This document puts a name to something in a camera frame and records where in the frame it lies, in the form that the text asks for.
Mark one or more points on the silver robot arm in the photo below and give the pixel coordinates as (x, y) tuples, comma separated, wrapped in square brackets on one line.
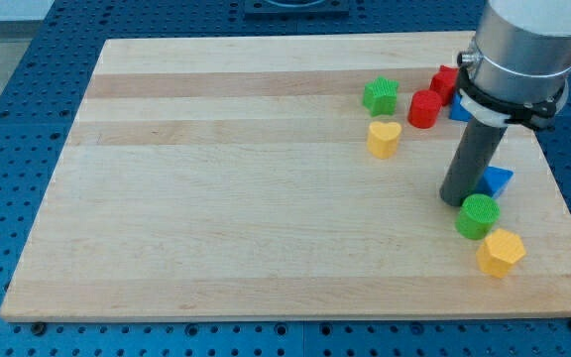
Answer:
[(515, 70)]

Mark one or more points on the yellow heart block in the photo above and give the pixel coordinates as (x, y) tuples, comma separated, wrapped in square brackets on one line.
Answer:
[(383, 138)]

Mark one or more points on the yellow hexagon block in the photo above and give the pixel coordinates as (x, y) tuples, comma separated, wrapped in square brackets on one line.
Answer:
[(499, 253)]

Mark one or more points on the wooden board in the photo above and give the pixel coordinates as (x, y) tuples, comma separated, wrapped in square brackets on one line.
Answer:
[(213, 179)]

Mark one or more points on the green star block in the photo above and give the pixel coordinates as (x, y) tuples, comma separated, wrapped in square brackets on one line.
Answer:
[(380, 96)]

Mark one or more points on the red cylinder block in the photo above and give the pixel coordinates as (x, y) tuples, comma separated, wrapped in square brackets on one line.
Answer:
[(424, 109)]

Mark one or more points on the blue block behind rod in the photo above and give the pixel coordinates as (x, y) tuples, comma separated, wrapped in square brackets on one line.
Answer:
[(457, 111)]

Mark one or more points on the green cylinder block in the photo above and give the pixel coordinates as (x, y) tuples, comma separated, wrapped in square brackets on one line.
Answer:
[(477, 215)]

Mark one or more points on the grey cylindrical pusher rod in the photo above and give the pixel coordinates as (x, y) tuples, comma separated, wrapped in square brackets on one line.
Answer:
[(473, 155)]

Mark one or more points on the blue triangle block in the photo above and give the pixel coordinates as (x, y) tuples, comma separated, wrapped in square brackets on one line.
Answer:
[(493, 182)]

